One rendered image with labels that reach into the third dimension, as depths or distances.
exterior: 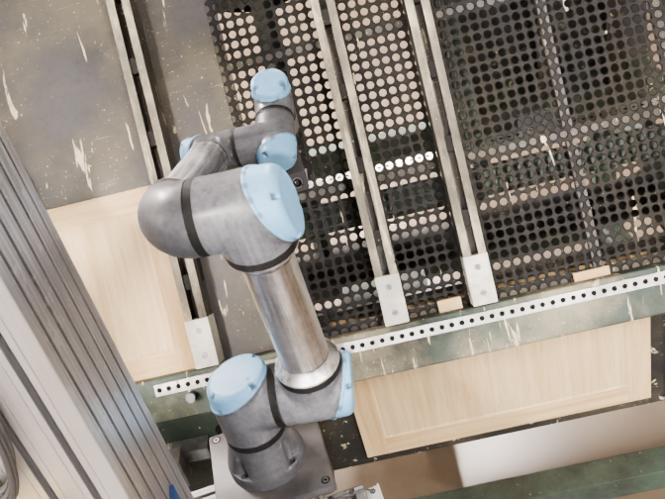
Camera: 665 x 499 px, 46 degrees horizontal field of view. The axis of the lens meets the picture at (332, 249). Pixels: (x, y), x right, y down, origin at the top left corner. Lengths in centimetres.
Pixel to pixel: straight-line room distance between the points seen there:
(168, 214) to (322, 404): 46
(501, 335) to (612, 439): 96
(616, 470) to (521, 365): 42
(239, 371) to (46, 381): 56
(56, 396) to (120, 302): 119
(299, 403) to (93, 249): 92
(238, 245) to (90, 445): 34
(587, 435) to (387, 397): 80
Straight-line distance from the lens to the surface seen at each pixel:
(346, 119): 197
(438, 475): 280
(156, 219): 112
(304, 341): 127
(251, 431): 143
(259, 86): 152
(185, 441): 212
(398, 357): 198
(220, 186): 109
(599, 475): 253
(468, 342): 199
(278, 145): 145
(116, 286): 210
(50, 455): 99
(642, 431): 288
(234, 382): 139
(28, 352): 89
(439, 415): 247
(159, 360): 209
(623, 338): 244
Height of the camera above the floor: 216
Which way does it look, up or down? 33 degrees down
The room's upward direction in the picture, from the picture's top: 16 degrees counter-clockwise
